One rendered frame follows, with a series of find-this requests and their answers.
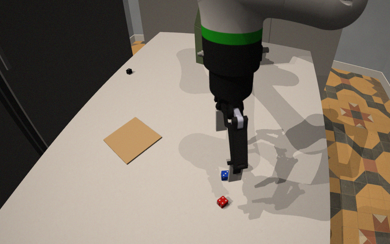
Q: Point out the red die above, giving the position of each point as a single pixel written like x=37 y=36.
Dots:
x=222 y=202

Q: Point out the tan flat square mat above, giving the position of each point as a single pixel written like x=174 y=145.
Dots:
x=131 y=140

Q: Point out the blue die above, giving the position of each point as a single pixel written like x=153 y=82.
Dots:
x=224 y=175

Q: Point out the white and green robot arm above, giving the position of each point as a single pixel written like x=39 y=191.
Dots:
x=232 y=29

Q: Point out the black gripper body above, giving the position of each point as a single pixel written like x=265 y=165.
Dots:
x=232 y=90

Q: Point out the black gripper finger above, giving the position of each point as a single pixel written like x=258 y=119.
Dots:
x=237 y=132
x=219 y=116

